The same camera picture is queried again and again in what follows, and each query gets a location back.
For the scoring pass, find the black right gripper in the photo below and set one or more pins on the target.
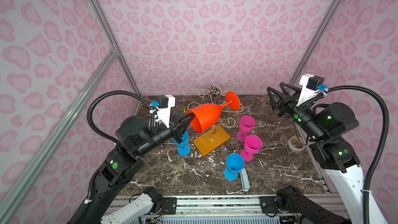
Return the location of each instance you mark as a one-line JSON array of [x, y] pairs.
[[287, 104]]

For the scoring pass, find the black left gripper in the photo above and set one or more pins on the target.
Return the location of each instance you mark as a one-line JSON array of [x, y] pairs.
[[176, 128]]

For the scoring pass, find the blue wine glass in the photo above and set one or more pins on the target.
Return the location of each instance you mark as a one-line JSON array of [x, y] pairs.
[[234, 164], [183, 147]]

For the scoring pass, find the red wine glass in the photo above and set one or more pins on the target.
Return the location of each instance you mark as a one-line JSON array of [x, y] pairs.
[[206, 115]]

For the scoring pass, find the pink wine glass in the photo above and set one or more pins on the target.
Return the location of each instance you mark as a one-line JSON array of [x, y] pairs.
[[252, 145], [246, 125]]

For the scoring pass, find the pink wine glass back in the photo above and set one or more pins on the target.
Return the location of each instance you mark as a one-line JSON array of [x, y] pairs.
[[252, 145]]

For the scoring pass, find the blue wine glass front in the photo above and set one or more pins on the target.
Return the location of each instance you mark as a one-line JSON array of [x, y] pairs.
[[234, 164]]

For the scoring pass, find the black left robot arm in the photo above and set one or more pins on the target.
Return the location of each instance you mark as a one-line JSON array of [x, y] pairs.
[[134, 140]]

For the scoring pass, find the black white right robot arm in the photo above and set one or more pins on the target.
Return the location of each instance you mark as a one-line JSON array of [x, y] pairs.
[[325, 125]]

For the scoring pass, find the orange wooden rack base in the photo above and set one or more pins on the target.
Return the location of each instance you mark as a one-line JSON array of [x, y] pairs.
[[211, 140]]

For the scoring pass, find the clear cup of pencils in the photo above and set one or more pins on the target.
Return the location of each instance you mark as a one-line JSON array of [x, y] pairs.
[[214, 93]]

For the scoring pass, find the roll of tape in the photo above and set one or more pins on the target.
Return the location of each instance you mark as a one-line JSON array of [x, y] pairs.
[[296, 144]]

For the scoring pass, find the white blue case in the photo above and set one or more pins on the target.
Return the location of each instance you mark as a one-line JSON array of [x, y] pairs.
[[244, 180]]

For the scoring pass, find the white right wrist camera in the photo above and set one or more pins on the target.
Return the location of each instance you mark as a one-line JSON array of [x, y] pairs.
[[311, 86]]

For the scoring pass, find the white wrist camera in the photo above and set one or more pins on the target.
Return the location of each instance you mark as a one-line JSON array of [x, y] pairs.
[[163, 104], [311, 86]]

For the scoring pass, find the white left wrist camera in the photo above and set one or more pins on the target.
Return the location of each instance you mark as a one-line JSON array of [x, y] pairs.
[[163, 104]]

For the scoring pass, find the gold wire glass rack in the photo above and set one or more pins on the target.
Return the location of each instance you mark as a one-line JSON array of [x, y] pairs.
[[231, 122]]

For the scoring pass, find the aluminium front rail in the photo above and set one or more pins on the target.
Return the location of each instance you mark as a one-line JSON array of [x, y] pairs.
[[228, 204]]

